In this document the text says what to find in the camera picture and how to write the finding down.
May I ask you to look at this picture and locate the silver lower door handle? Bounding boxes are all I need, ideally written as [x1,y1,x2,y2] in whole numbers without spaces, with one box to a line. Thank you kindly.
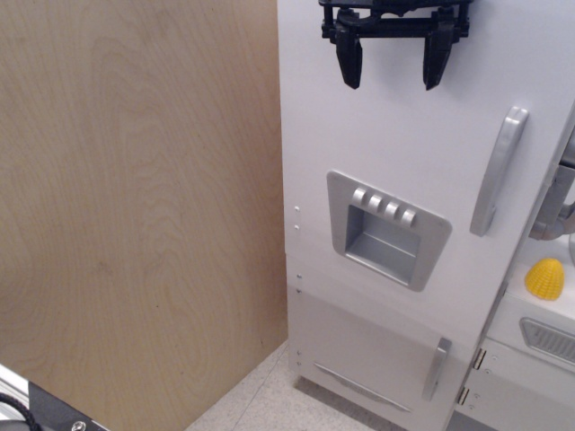
[421,338,452,401]

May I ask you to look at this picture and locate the yellow toy corn piece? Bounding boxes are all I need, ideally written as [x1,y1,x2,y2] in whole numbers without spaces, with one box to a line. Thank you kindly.
[525,258,564,301]

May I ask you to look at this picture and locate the white lower freezer door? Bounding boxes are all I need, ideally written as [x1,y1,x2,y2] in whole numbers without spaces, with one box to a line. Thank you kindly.
[287,259,495,431]

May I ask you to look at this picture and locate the silver toy faucet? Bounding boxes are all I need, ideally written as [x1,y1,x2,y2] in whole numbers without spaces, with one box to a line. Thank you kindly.
[529,132,574,261]

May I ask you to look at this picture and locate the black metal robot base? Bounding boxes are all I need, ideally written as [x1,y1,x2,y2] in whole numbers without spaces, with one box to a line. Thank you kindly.
[1,365,107,431]

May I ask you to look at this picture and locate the silver ice dispenser panel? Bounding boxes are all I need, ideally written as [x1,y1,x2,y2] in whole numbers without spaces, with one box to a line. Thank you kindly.
[326,171,452,292]

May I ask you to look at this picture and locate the white toy fridge cabinet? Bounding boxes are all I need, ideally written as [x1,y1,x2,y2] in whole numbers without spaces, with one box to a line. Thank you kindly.
[276,0,509,431]

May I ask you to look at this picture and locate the silver door handle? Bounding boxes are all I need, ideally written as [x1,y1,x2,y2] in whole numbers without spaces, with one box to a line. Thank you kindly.
[470,106,529,237]
[421,338,452,401]

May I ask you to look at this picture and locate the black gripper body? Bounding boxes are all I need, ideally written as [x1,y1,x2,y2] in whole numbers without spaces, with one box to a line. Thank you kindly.
[319,1,471,45]

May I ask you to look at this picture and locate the white toy kitchen counter unit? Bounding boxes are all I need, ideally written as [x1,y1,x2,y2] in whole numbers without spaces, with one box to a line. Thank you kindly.
[448,235,574,430]

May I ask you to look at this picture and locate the black braided cable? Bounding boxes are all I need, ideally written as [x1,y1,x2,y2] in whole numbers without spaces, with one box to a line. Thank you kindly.
[0,391,41,431]

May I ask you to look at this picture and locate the white fridge door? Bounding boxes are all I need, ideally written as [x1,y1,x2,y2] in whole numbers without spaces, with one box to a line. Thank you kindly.
[278,1,574,339]

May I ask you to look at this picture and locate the brass upper hinge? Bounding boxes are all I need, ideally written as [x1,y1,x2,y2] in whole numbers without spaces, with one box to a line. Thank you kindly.
[473,347,486,370]

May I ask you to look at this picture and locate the silver vent panel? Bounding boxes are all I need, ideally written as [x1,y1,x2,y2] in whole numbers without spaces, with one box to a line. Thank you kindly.
[519,318,574,365]

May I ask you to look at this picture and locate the brass lower hinge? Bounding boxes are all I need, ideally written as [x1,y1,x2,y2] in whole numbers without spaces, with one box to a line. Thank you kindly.
[457,387,470,406]

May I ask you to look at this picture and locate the brass hinge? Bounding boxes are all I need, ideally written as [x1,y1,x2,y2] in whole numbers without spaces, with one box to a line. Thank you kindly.
[473,347,486,370]
[457,387,470,406]

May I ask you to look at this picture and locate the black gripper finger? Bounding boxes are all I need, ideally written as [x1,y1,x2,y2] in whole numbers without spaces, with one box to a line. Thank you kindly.
[423,22,456,91]
[335,12,363,89]

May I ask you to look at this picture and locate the silver upper door handle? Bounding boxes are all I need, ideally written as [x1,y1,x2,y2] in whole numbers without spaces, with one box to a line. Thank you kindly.
[470,106,529,237]

